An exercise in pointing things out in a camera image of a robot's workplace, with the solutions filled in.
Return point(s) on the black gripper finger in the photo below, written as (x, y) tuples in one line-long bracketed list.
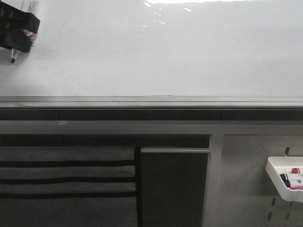
[(20, 40), (12, 18)]

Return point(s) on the white plastic marker tray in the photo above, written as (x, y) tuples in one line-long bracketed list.
[(280, 165)]

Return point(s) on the red capped marker in tray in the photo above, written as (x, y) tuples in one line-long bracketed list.
[(297, 170)]

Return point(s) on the white whiteboard with aluminium frame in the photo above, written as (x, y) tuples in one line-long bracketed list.
[(197, 53)]

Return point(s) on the grey striped drawer front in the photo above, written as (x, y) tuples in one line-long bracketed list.
[(70, 187)]

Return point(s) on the grey cabinet door panel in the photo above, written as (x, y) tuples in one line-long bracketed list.
[(173, 186)]

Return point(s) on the black capped marker in tray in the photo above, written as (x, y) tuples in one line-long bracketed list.
[(292, 180)]

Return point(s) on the white taped whiteboard marker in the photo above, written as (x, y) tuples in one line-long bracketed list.
[(32, 36)]

